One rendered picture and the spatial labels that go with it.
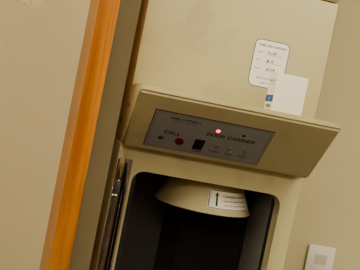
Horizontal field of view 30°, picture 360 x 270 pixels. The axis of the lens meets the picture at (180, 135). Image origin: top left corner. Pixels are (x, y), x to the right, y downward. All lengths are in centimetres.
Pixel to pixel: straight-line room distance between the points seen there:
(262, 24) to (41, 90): 58
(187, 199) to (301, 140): 23
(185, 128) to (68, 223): 23
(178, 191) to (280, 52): 30
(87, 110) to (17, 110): 54
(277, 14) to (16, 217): 76
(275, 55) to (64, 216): 44
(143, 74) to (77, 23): 46
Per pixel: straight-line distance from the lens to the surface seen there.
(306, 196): 166
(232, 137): 106
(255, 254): 124
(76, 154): 101
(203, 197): 116
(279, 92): 107
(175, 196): 117
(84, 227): 156
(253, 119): 103
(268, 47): 114
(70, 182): 101
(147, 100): 100
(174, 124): 103
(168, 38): 111
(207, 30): 112
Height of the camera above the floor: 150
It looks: 3 degrees down
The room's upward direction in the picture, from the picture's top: 11 degrees clockwise
